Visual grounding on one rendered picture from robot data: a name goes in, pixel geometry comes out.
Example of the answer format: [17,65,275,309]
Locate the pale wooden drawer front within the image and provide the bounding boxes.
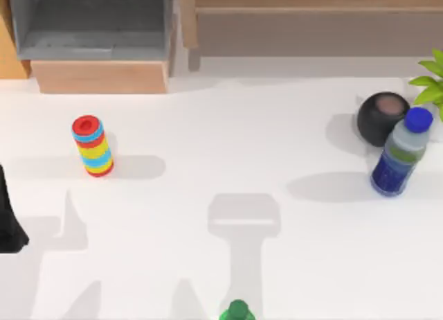
[30,59,171,94]

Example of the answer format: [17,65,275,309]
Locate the wooden open shelf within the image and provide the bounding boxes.
[180,0,443,71]

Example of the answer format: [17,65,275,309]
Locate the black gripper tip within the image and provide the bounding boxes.
[0,164,30,254]

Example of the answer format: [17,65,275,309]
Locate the green bottle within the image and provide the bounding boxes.
[218,299,257,320]

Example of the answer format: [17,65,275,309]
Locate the wooden cupboard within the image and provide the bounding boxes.
[0,0,33,80]

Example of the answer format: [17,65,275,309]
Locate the black round plant pot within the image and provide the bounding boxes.
[356,91,411,148]

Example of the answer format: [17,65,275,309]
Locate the green plant leaves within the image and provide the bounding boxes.
[408,48,443,122]

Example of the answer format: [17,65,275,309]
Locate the stack of coloured rings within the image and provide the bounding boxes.
[71,114,115,178]

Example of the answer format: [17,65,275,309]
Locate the blue capped clear bottle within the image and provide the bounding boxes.
[370,107,434,197]

